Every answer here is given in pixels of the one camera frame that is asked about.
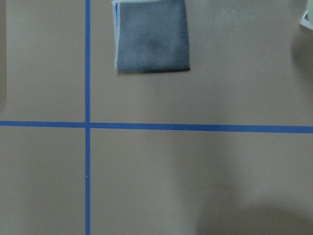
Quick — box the grey folded cloth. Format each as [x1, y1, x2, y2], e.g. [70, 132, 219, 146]
[112, 0, 190, 72]

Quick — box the green cup on rack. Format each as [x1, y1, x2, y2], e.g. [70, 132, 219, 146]
[307, 0, 313, 16]

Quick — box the white wire cup rack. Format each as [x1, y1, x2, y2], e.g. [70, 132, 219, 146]
[300, 10, 313, 30]

